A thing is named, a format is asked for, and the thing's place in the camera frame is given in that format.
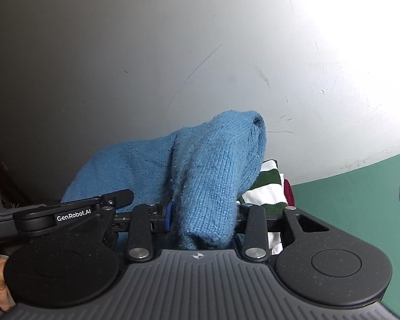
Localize stack of folded clothes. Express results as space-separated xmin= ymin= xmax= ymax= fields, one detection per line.
xmin=237 ymin=159 xmax=289 ymax=255

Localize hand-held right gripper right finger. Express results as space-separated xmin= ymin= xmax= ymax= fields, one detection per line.
xmin=235 ymin=203 xmax=330 ymax=262

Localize person's left hand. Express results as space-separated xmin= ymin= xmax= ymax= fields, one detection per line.
xmin=0 ymin=258 xmax=17 ymax=311

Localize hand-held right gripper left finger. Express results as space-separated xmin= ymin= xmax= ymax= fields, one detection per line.
xmin=100 ymin=202 xmax=173 ymax=263

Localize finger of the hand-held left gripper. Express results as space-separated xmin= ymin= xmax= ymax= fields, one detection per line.
xmin=99 ymin=189 xmax=135 ymax=212

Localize blue knit sweater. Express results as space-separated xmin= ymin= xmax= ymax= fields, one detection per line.
xmin=61 ymin=109 xmax=268 ymax=251

